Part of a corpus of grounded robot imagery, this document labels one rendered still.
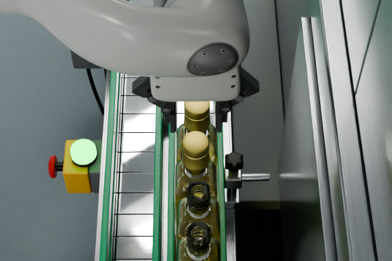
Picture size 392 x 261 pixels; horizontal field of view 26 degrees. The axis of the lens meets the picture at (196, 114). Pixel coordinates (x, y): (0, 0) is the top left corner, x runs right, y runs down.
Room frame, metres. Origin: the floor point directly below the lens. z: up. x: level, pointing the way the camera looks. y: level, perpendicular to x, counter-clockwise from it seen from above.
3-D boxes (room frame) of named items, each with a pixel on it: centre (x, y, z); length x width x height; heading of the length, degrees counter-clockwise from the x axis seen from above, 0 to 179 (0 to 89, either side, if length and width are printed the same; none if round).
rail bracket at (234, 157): (0.64, -0.08, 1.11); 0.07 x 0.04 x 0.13; 90
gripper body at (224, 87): (0.57, 0.00, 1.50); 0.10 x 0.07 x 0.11; 91
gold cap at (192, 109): (0.63, 0.00, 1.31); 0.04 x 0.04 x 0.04
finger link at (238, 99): (0.58, -0.04, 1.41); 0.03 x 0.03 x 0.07; 1
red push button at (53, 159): (0.76, 0.24, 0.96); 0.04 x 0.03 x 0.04; 0
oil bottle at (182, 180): (0.57, 0.00, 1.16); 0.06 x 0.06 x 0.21; 1
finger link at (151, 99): (0.57, 0.04, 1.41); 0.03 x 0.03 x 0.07; 1
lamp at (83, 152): (0.76, 0.19, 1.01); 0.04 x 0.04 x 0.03
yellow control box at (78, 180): (0.76, 0.19, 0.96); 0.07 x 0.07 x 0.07; 0
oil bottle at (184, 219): (0.52, 0.00, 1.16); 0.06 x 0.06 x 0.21; 0
